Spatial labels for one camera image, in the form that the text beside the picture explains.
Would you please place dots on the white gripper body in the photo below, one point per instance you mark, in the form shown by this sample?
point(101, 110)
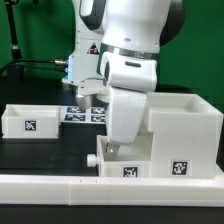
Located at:
point(124, 115)

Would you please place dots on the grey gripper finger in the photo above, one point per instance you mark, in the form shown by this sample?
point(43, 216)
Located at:
point(112, 149)

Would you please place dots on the white front drawer tray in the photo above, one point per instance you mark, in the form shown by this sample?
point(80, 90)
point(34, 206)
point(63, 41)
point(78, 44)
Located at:
point(131, 161)

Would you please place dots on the white drawer tray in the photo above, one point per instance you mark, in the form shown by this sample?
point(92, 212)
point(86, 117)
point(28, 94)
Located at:
point(30, 121)
point(131, 161)

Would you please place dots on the white drawer cabinet box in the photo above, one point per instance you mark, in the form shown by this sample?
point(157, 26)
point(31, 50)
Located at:
point(185, 133)

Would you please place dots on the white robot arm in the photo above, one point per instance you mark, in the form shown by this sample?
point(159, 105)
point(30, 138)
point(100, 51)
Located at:
point(132, 28)

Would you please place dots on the white fiducial marker plate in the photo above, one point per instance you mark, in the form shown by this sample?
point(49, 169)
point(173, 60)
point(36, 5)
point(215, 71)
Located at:
point(73, 114)

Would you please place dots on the white L-shaped border fence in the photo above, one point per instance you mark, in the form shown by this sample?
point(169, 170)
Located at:
point(110, 191)

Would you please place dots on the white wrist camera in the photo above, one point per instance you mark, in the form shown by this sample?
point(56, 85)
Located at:
point(129, 73)

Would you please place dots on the black camera stand pole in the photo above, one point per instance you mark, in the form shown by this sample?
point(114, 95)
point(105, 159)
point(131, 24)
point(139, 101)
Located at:
point(14, 71)

